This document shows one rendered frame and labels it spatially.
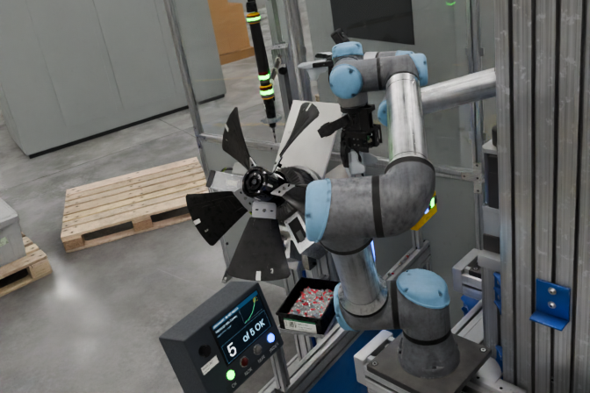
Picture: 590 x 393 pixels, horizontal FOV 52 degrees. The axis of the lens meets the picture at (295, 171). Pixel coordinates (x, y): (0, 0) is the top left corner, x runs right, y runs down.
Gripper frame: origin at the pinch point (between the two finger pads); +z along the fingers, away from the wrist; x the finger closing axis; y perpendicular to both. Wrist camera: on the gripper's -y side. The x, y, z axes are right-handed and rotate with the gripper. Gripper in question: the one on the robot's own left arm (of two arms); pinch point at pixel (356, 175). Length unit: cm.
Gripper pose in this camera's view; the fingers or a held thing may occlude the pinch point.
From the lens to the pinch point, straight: 162.1
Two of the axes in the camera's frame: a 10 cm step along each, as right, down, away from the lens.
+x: 6.1, -4.0, 6.8
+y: 7.8, 1.3, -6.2
